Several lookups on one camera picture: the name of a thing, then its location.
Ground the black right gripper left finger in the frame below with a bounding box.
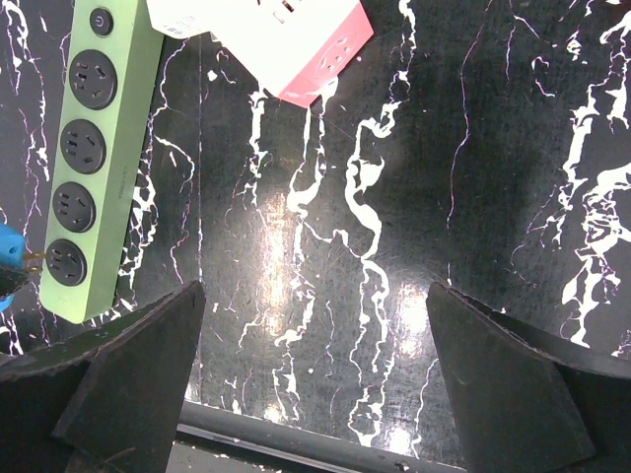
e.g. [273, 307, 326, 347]
[1, 281, 205, 472]

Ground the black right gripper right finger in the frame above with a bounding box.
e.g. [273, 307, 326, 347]
[426, 283, 630, 472]

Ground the blue plug adapter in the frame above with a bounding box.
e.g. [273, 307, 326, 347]
[0, 223, 44, 311]

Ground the pink cube socket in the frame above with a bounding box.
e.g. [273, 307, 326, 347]
[209, 0, 375, 109]

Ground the green power strip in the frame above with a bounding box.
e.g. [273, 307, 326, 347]
[39, 1, 163, 324]

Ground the white cube charger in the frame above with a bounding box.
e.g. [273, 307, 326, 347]
[146, 0, 222, 39]

